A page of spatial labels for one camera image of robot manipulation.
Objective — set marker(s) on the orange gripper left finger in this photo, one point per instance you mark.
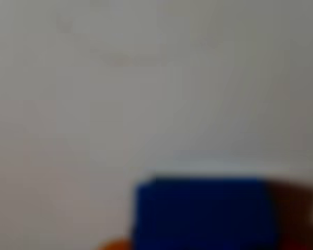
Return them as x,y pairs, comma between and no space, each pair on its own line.
116,245

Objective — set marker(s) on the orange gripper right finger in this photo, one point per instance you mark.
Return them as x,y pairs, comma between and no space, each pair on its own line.
293,216

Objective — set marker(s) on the small blue block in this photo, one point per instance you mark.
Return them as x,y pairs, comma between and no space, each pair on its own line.
203,216

